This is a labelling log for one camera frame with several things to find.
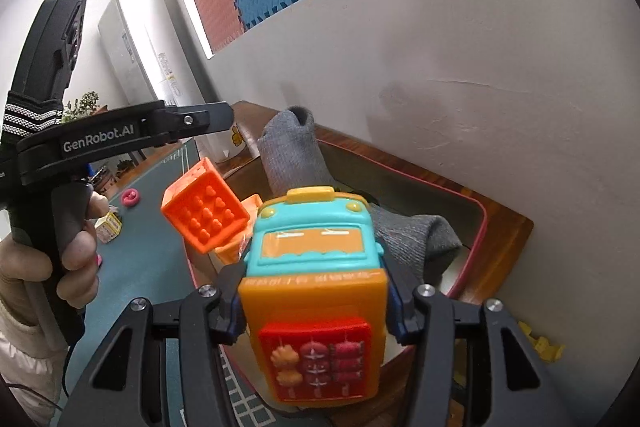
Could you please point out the orange heart-embossed soft cube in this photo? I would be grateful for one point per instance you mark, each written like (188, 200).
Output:
(205, 207)

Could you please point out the red tin container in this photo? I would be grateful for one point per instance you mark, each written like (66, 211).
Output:
(450, 202)

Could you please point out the small yellow white cube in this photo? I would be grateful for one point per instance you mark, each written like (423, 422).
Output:
(110, 227)

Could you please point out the white mug with yellow print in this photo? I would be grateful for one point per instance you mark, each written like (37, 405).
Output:
(225, 146)

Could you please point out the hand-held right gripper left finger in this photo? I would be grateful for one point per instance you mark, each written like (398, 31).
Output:
(227, 307)

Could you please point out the person's left hand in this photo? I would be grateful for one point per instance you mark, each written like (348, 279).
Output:
(77, 252)

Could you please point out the person's left forearm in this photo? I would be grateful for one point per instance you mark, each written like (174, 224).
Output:
(25, 357)

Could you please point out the yellow plastic piece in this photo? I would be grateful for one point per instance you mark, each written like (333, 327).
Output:
(547, 349)

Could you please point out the small green succulent plant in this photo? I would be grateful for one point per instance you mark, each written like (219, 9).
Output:
(125, 165)

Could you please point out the white standing air conditioner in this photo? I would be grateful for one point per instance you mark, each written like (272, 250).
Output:
(145, 47)

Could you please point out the large-pot bonsai plant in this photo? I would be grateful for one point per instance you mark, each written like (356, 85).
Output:
(85, 104)

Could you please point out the orange and teal toy bus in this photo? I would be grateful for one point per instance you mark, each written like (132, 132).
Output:
(310, 257)

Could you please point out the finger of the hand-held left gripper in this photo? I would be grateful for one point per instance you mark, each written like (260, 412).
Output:
(205, 119)

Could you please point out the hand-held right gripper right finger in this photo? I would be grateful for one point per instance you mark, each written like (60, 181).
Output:
(400, 307)

